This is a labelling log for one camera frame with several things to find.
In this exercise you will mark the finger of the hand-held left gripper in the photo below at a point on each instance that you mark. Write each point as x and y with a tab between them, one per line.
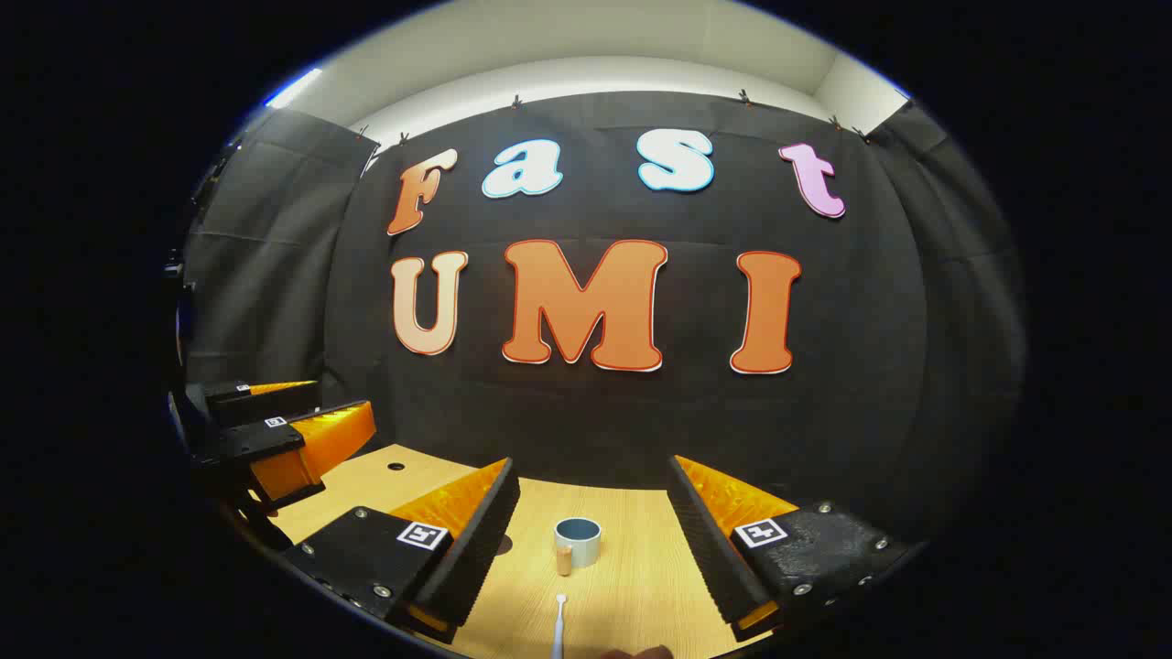
265	442
265	403

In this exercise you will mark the wooden desktop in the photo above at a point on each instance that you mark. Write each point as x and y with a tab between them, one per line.
623	586

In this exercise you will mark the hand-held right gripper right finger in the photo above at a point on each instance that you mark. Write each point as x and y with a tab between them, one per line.
710	549

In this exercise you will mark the white toothbrush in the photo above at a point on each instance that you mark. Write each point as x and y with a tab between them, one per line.
558	631

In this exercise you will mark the dark brown round coaster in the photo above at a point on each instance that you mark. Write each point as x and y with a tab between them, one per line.
504	545

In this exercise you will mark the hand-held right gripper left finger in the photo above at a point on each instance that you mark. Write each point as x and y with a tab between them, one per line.
476	549

